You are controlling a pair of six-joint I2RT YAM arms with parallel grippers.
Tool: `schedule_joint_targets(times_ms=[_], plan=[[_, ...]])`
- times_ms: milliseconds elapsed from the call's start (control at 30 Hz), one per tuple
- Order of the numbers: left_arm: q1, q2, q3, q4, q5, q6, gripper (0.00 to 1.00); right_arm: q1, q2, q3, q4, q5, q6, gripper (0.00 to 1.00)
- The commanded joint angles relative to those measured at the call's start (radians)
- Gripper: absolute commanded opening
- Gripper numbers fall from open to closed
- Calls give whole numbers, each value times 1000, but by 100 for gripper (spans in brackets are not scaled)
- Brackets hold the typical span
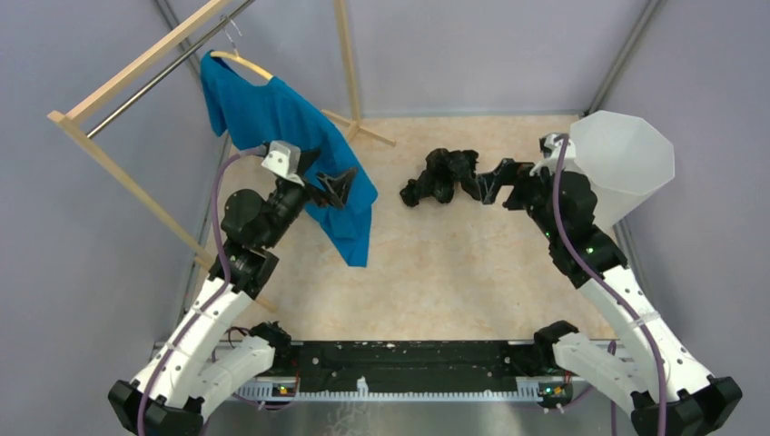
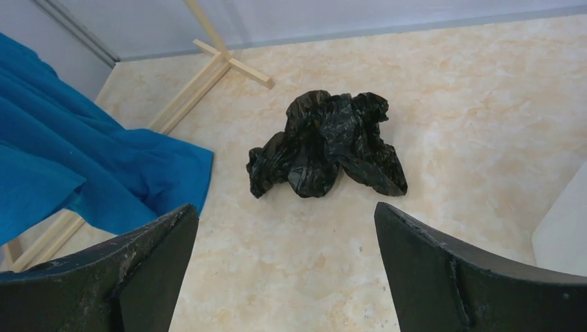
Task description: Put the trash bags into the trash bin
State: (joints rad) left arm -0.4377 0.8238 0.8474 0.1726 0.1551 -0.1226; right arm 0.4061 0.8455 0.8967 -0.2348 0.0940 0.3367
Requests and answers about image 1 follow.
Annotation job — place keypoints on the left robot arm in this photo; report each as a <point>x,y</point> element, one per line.
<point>180,387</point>

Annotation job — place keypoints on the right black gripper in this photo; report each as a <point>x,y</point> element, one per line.
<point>507,171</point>

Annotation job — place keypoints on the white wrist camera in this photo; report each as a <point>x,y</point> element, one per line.
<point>282,159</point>
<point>551,145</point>

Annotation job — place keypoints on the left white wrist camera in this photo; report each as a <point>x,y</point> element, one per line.
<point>282,159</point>

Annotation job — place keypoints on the black trash bag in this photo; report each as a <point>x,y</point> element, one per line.
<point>444,170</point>

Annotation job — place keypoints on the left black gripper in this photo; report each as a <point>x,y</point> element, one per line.
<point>337,190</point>

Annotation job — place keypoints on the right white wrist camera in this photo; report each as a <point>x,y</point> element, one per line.
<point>551,145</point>

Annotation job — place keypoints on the white plastic trash bin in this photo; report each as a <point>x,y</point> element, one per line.
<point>625,158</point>

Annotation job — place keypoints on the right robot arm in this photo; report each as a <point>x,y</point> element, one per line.
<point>664,389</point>

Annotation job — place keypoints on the wooden clothes hanger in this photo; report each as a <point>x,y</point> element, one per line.
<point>234,54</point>

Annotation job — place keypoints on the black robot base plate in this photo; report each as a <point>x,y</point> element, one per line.
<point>402,371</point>

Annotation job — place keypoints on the blue t-shirt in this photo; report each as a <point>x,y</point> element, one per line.
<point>255,114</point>

